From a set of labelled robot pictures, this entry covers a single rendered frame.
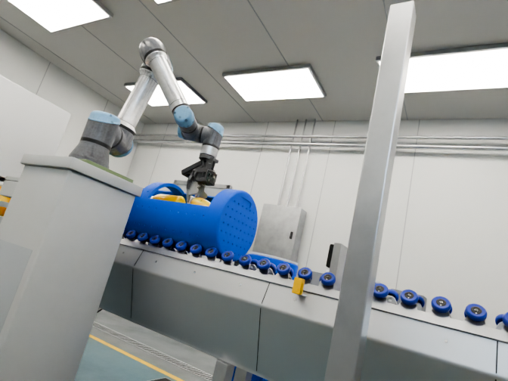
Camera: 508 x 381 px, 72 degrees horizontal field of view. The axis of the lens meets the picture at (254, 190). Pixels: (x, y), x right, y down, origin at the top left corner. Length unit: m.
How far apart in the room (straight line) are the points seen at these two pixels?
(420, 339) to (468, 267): 3.60
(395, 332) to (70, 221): 1.05
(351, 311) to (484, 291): 3.81
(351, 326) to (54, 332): 0.99
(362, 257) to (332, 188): 4.22
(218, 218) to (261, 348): 0.46
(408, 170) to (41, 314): 4.35
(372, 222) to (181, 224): 0.80
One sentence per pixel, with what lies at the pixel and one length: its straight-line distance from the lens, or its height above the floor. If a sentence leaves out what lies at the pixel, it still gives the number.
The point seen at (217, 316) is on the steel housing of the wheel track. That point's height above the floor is 0.76.
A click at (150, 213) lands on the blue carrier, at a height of 1.06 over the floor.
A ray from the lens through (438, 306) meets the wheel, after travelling 1.03.
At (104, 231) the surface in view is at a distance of 1.41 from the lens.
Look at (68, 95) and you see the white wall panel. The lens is 6.89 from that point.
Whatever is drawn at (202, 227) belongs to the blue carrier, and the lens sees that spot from 1.32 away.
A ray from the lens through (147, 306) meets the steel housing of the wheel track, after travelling 1.48.
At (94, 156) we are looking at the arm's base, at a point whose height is 1.20.
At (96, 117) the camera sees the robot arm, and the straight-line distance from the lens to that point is 1.51.
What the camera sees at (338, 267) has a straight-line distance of 1.16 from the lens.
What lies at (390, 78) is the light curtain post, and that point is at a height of 1.47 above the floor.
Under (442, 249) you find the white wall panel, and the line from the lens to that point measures 4.61.
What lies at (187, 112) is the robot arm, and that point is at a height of 1.46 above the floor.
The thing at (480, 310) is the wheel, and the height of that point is 0.97.
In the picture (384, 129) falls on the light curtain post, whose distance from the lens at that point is 0.90.
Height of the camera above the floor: 0.92
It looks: 13 degrees up
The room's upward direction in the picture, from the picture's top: 14 degrees clockwise
